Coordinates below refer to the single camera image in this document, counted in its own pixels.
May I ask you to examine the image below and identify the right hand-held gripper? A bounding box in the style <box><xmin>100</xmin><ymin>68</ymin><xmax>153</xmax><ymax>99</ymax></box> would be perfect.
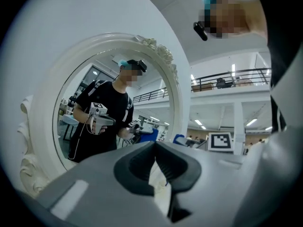
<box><xmin>175</xmin><ymin>132</ymin><xmax>234</xmax><ymax>154</ymax></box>

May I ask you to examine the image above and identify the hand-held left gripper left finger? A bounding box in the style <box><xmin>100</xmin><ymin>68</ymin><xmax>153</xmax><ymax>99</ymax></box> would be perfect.
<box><xmin>37</xmin><ymin>140</ymin><xmax>167</xmax><ymax>227</ymax></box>

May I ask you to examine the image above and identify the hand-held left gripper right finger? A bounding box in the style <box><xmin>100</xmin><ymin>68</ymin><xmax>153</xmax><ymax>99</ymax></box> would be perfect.
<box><xmin>155</xmin><ymin>140</ymin><xmax>246</xmax><ymax>227</ymax></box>

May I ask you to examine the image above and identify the oval white-framed mirror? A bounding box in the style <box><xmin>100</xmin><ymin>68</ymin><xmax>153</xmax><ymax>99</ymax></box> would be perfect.
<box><xmin>17</xmin><ymin>32</ymin><xmax>190</xmax><ymax>200</ymax></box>

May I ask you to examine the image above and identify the brown cardboard box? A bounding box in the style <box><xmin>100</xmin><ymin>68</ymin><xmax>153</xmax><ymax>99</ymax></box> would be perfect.
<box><xmin>192</xmin><ymin>83</ymin><xmax>214</xmax><ymax>92</ymax></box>

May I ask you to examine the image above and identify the black metal railing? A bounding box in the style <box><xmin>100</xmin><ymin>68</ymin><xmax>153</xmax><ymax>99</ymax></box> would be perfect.
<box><xmin>190</xmin><ymin>68</ymin><xmax>272</xmax><ymax>92</ymax></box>

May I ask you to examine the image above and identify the person's face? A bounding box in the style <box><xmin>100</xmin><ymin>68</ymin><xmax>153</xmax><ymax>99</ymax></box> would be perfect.
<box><xmin>198</xmin><ymin>0</ymin><xmax>268</xmax><ymax>40</ymax></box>

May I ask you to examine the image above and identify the person's black shirt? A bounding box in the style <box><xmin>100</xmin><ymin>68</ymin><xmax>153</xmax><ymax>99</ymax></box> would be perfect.
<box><xmin>257</xmin><ymin>0</ymin><xmax>303</xmax><ymax>133</ymax></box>

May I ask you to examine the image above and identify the black head-mounted camera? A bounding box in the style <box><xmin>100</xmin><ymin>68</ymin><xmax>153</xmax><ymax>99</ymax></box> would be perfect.
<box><xmin>193</xmin><ymin>21</ymin><xmax>208</xmax><ymax>42</ymax></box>

